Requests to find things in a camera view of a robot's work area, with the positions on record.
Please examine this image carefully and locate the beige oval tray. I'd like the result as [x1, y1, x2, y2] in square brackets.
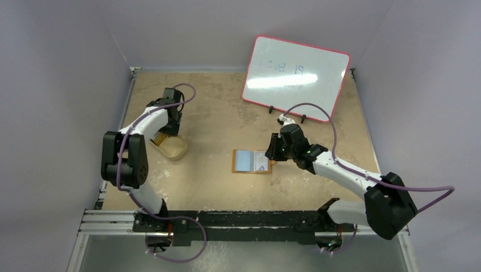
[150, 134, 188, 161]

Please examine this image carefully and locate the orange leather card holder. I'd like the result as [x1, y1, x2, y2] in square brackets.
[231, 149, 275, 175]

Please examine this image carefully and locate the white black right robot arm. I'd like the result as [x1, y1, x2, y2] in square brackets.
[265, 124, 418, 240]

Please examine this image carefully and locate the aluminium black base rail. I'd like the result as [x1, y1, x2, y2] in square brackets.
[77, 209, 410, 249]

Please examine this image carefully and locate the pink framed whiteboard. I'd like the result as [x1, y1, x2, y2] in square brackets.
[242, 36, 351, 122]

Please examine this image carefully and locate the silver VIP card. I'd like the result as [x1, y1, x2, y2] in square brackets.
[252, 151, 271, 172]

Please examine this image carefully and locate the gold credit card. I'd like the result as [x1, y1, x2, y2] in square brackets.
[152, 133, 168, 146]

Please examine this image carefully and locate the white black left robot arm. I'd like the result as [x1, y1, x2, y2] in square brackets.
[100, 87, 188, 232]

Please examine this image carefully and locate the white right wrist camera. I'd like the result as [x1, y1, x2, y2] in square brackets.
[277, 114, 296, 128]

